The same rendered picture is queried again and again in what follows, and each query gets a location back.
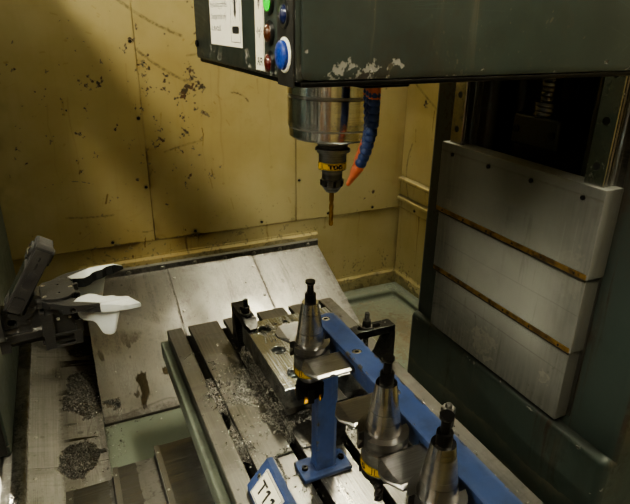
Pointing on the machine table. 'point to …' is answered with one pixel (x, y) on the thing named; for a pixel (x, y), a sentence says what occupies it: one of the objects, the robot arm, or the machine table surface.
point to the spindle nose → (326, 114)
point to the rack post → (324, 439)
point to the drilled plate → (276, 367)
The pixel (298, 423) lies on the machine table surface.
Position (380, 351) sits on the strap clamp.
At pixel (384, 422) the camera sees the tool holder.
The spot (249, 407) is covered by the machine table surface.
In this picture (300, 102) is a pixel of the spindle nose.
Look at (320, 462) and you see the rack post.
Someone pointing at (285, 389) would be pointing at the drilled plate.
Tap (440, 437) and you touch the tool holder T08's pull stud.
